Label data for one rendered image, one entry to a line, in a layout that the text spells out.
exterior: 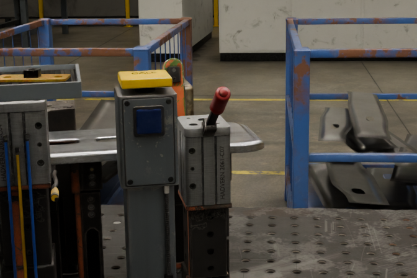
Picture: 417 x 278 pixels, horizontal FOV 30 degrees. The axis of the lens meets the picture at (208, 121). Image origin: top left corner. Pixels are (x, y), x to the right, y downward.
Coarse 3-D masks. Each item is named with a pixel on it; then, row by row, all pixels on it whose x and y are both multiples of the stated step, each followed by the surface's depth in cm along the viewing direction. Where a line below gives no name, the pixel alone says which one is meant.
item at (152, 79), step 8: (120, 72) 95; (128, 72) 95; (136, 72) 95; (144, 72) 95; (152, 72) 94; (160, 72) 94; (120, 80) 91; (128, 80) 90; (136, 80) 90; (144, 80) 90; (152, 80) 91; (160, 80) 91; (168, 80) 91; (128, 88) 90; (136, 88) 91; (144, 88) 92; (152, 88) 93
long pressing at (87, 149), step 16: (112, 128) 136; (240, 128) 134; (64, 144) 125; (80, 144) 125; (96, 144) 125; (112, 144) 125; (240, 144) 123; (256, 144) 124; (64, 160) 118; (80, 160) 119; (96, 160) 119; (112, 160) 120
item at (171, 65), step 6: (168, 60) 141; (174, 60) 142; (168, 66) 142; (174, 66) 141; (180, 66) 142; (168, 72) 141; (174, 72) 141; (180, 72) 142; (174, 78) 141; (180, 78) 141; (174, 84) 142; (180, 84) 142; (174, 90) 142; (180, 90) 142; (180, 96) 142; (180, 102) 142; (180, 108) 142; (180, 114) 142
